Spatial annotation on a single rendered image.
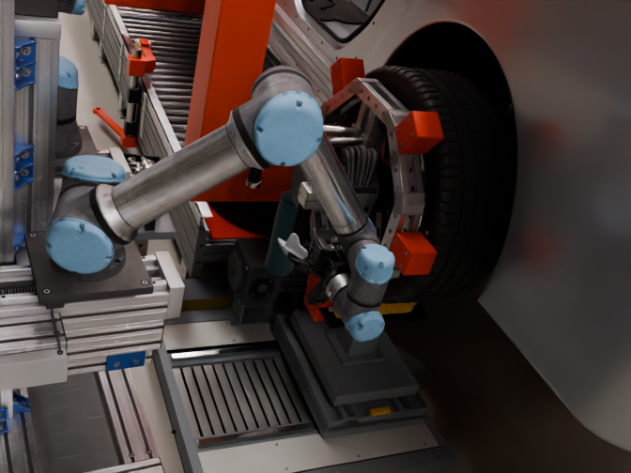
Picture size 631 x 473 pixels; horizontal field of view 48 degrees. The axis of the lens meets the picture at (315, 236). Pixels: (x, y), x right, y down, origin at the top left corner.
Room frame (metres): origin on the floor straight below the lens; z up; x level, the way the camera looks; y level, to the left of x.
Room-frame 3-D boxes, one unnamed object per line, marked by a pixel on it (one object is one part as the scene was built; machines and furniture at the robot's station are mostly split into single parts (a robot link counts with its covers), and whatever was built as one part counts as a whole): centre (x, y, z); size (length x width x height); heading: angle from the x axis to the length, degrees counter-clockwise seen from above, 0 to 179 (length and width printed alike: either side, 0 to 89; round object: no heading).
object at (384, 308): (1.71, -0.22, 0.51); 0.29 x 0.06 x 0.06; 120
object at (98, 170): (1.17, 0.44, 0.98); 0.13 x 0.12 x 0.14; 16
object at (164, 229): (2.03, 0.62, 0.44); 0.43 x 0.17 x 0.03; 30
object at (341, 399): (1.85, -0.22, 0.32); 0.40 x 0.30 x 0.28; 30
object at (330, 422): (1.85, -0.22, 0.13); 0.50 x 0.36 x 0.10; 30
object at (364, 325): (1.20, -0.13, 0.85); 0.11 x 0.08 x 0.09; 30
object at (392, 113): (1.76, -0.07, 0.85); 0.54 x 0.07 x 0.54; 30
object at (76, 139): (1.58, 0.72, 0.87); 0.15 x 0.15 x 0.10
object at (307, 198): (1.51, 0.02, 0.93); 0.09 x 0.05 x 0.05; 120
